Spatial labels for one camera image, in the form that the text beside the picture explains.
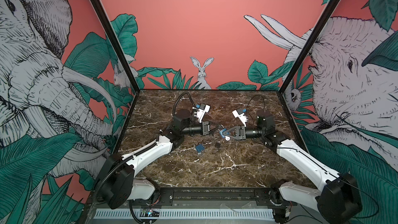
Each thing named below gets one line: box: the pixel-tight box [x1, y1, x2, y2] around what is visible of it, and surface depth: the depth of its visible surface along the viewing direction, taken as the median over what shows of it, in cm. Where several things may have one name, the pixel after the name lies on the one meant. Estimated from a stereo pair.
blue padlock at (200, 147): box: [195, 143, 206, 152], surface depth 92 cm
